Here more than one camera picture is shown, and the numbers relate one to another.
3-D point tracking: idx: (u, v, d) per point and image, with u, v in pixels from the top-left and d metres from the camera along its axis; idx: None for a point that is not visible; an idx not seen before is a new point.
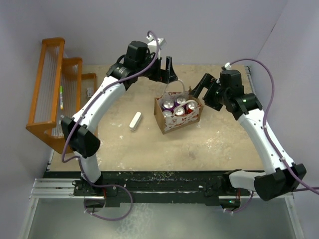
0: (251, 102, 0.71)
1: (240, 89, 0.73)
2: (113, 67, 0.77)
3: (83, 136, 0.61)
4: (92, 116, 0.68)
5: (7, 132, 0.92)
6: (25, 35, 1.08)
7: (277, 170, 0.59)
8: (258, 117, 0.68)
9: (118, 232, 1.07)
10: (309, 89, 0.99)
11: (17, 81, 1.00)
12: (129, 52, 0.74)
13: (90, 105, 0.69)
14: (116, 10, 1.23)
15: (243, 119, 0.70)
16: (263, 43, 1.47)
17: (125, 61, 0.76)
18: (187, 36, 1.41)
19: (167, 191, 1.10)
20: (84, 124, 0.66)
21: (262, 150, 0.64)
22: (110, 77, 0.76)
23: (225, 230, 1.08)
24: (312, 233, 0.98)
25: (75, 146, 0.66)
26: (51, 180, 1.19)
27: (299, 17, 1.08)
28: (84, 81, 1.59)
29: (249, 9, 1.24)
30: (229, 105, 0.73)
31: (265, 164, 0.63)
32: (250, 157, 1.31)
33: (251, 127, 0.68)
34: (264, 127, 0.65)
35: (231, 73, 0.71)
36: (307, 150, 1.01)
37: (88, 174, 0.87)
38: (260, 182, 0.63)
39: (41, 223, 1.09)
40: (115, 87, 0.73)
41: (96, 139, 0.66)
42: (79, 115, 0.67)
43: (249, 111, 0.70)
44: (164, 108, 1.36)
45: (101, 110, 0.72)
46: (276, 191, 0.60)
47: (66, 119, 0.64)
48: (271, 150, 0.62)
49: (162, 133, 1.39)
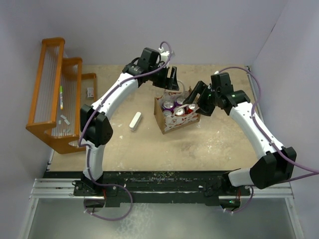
0: (239, 96, 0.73)
1: (230, 88, 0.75)
2: (128, 66, 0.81)
3: (101, 123, 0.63)
4: (109, 105, 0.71)
5: (7, 132, 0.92)
6: (25, 35, 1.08)
7: (268, 153, 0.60)
8: (247, 108, 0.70)
9: (118, 232, 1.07)
10: (309, 89, 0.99)
11: (17, 81, 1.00)
12: (144, 54, 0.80)
13: (108, 95, 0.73)
14: (116, 9, 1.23)
15: (234, 112, 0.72)
16: (263, 43, 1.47)
17: (139, 62, 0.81)
18: (187, 36, 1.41)
19: (167, 191, 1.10)
20: (102, 111, 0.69)
21: (252, 136, 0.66)
22: (126, 73, 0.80)
23: (225, 230, 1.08)
24: (312, 233, 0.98)
25: (89, 134, 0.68)
26: (51, 180, 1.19)
27: (299, 16, 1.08)
28: (84, 81, 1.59)
29: (248, 9, 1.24)
30: (219, 101, 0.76)
31: (257, 150, 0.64)
32: (250, 157, 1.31)
33: (241, 118, 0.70)
34: (252, 117, 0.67)
35: (219, 73, 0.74)
36: (307, 150, 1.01)
37: (92, 170, 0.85)
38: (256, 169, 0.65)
39: (41, 223, 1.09)
40: (131, 82, 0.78)
41: (110, 128, 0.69)
42: (98, 104, 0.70)
43: (238, 104, 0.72)
44: (164, 107, 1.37)
45: (117, 101, 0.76)
46: (270, 175, 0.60)
47: (85, 106, 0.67)
48: (261, 136, 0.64)
49: (162, 133, 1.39)
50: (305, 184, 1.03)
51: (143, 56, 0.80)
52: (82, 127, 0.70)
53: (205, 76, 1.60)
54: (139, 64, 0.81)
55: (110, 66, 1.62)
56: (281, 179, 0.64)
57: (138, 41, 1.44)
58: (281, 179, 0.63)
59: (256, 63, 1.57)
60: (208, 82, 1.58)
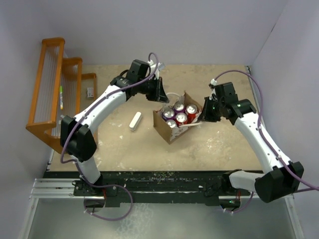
0: (245, 105, 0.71)
1: (234, 97, 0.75)
2: (116, 79, 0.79)
3: (83, 136, 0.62)
4: (94, 117, 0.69)
5: (7, 132, 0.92)
6: (25, 35, 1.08)
7: (275, 168, 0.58)
8: (253, 120, 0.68)
9: (118, 232, 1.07)
10: (309, 89, 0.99)
11: (17, 81, 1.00)
12: (133, 67, 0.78)
13: (93, 107, 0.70)
14: (116, 10, 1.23)
15: (239, 122, 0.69)
16: (263, 43, 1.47)
17: (127, 74, 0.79)
18: (187, 36, 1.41)
19: (167, 191, 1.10)
20: (85, 124, 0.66)
21: (258, 150, 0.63)
22: (113, 86, 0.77)
23: (225, 230, 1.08)
24: (311, 233, 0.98)
25: (72, 149, 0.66)
26: (51, 180, 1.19)
27: (299, 17, 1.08)
28: (85, 81, 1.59)
29: (248, 9, 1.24)
30: (225, 110, 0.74)
31: (263, 164, 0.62)
32: (250, 157, 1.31)
33: (247, 130, 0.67)
34: (259, 129, 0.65)
35: (222, 83, 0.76)
36: (306, 150, 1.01)
37: (86, 176, 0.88)
38: (261, 182, 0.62)
39: (41, 223, 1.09)
40: (118, 95, 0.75)
41: (92, 140, 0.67)
42: (81, 116, 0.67)
43: (244, 115, 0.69)
44: (165, 117, 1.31)
45: (103, 113, 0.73)
46: (276, 189, 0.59)
47: (67, 118, 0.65)
48: (268, 149, 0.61)
49: (168, 144, 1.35)
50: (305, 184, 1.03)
51: (132, 69, 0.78)
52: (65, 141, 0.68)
53: (205, 76, 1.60)
54: (128, 77, 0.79)
55: (110, 66, 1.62)
56: (287, 192, 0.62)
57: (138, 41, 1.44)
58: (287, 192, 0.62)
59: (257, 63, 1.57)
60: (208, 82, 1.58)
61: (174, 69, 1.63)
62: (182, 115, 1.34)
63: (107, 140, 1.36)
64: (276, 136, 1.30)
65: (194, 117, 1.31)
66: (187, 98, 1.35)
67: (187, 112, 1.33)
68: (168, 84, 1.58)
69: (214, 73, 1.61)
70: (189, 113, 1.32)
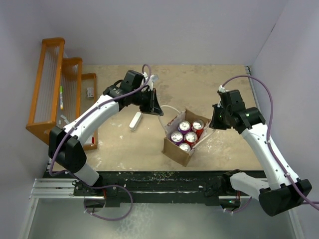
0: (254, 115, 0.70)
1: (240, 105, 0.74)
2: (109, 88, 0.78)
3: (72, 148, 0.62)
4: (84, 128, 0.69)
5: (7, 132, 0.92)
6: (25, 35, 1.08)
7: (283, 186, 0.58)
8: (262, 132, 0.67)
9: (118, 232, 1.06)
10: (309, 89, 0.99)
11: (17, 81, 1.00)
12: (127, 77, 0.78)
13: (83, 118, 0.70)
14: (116, 9, 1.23)
15: (247, 133, 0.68)
16: (263, 43, 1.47)
17: (121, 84, 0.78)
18: (187, 36, 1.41)
19: (167, 191, 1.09)
20: (75, 135, 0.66)
21: (266, 165, 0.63)
22: (106, 96, 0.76)
23: (225, 230, 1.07)
24: (310, 233, 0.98)
25: (60, 160, 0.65)
26: (51, 180, 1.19)
27: (299, 16, 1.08)
28: (84, 81, 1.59)
29: (249, 8, 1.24)
30: (232, 119, 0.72)
31: (270, 179, 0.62)
32: (250, 157, 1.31)
33: (255, 142, 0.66)
34: (268, 142, 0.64)
35: (229, 91, 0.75)
36: (306, 150, 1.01)
37: (85, 179, 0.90)
38: (265, 197, 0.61)
39: (42, 223, 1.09)
40: (110, 105, 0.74)
41: (82, 150, 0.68)
42: (71, 126, 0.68)
43: (252, 125, 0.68)
44: (174, 142, 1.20)
45: (95, 123, 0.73)
46: (281, 206, 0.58)
47: (56, 129, 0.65)
48: (276, 166, 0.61)
49: (184, 166, 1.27)
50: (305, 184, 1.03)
51: (126, 79, 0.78)
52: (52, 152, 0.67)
53: (205, 76, 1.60)
54: (122, 87, 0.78)
55: (110, 66, 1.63)
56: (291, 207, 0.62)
57: (138, 41, 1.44)
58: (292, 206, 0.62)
59: (257, 63, 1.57)
60: (208, 82, 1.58)
61: (174, 69, 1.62)
62: (191, 133, 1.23)
63: (107, 140, 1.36)
64: (276, 136, 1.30)
65: (203, 132, 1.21)
66: (189, 114, 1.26)
67: (194, 129, 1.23)
68: (168, 84, 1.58)
69: (214, 73, 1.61)
70: (197, 129, 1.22)
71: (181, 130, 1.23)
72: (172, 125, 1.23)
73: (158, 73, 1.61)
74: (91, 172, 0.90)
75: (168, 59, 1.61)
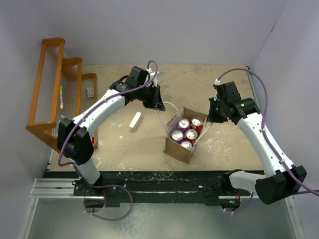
0: (249, 105, 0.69)
1: (237, 96, 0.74)
2: (115, 83, 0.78)
3: (81, 138, 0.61)
4: (92, 120, 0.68)
5: (7, 132, 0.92)
6: (25, 35, 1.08)
7: (278, 173, 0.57)
8: (257, 121, 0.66)
9: (118, 232, 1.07)
10: (309, 89, 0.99)
11: (17, 81, 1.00)
12: (132, 73, 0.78)
13: (91, 110, 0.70)
14: (116, 10, 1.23)
15: (242, 123, 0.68)
16: (263, 43, 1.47)
17: (127, 80, 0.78)
18: (187, 36, 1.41)
19: (167, 191, 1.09)
20: (83, 126, 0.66)
21: (261, 152, 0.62)
22: (113, 90, 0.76)
23: (225, 230, 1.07)
24: (310, 233, 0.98)
25: (69, 151, 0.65)
26: (51, 180, 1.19)
27: (299, 17, 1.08)
28: (84, 81, 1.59)
29: (248, 9, 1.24)
30: (228, 110, 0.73)
31: (265, 167, 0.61)
32: (250, 157, 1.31)
33: (250, 131, 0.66)
34: (262, 130, 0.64)
35: (225, 83, 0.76)
36: (306, 150, 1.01)
37: (86, 177, 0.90)
38: (262, 186, 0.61)
39: (42, 223, 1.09)
40: (117, 99, 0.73)
41: (90, 142, 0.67)
42: (80, 118, 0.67)
43: (247, 115, 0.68)
44: (176, 141, 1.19)
45: (102, 116, 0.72)
46: (277, 192, 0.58)
47: (66, 120, 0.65)
48: (271, 153, 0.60)
49: (187, 163, 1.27)
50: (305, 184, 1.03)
51: (132, 75, 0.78)
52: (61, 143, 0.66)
53: (206, 76, 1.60)
54: (127, 83, 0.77)
55: (110, 66, 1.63)
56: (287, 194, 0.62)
57: (138, 41, 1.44)
58: (288, 193, 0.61)
59: (257, 63, 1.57)
60: (208, 82, 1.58)
61: (174, 69, 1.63)
62: (191, 131, 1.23)
63: (107, 140, 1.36)
64: (276, 136, 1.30)
65: (203, 128, 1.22)
66: (188, 112, 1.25)
67: (194, 125, 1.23)
68: (168, 84, 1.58)
69: (214, 73, 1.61)
70: (196, 126, 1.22)
71: (181, 128, 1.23)
72: (172, 124, 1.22)
73: None
74: (93, 170, 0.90)
75: (168, 59, 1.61)
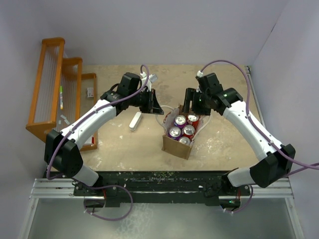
0: (232, 94, 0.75)
1: (218, 88, 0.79)
2: (106, 93, 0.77)
3: (69, 151, 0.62)
4: (81, 132, 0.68)
5: (7, 132, 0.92)
6: (25, 35, 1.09)
7: (269, 154, 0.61)
8: (242, 108, 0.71)
9: (118, 232, 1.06)
10: (309, 89, 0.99)
11: (17, 81, 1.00)
12: (124, 81, 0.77)
13: (80, 122, 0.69)
14: (115, 9, 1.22)
15: (228, 112, 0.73)
16: (263, 43, 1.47)
17: (118, 88, 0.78)
18: (187, 36, 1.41)
19: (167, 191, 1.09)
20: (72, 138, 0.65)
21: (250, 138, 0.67)
22: (103, 100, 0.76)
23: (225, 231, 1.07)
24: (312, 234, 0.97)
25: (57, 165, 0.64)
26: (51, 180, 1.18)
27: (299, 17, 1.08)
28: (85, 81, 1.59)
29: (248, 8, 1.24)
30: (212, 102, 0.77)
31: (256, 151, 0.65)
32: (250, 157, 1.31)
33: (237, 118, 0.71)
34: (248, 116, 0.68)
35: (206, 75, 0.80)
36: (306, 151, 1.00)
37: (85, 179, 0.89)
38: (255, 169, 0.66)
39: (42, 223, 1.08)
40: (108, 109, 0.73)
41: (79, 155, 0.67)
42: (69, 130, 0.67)
43: (232, 104, 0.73)
44: (173, 137, 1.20)
45: (93, 127, 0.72)
46: (271, 175, 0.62)
47: (53, 132, 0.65)
48: (260, 137, 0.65)
49: (185, 158, 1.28)
50: (305, 184, 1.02)
51: (123, 83, 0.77)
52: (49, 156, 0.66)
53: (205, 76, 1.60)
54: (119, 92, 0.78)
55: (110, 67, 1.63)
56: (282, 175, 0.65)
57: (137, 41, 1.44)
58: (281, 174, 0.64)
59: (257, 63, 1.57)
60: None
61: (174, 69, 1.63)
62: (188, 126, 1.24)
63: (107, 140, 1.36)
64: (276, 136, 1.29)
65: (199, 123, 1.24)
66: None
67: (190, 121, 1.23)
68: (168, 84, 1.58)
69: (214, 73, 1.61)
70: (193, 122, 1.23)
71: (178, 125, 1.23)
72: (168, 121, 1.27)
73: (158, 73, 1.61)
74: (89, 172, 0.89)
75: (168, 59, 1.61)
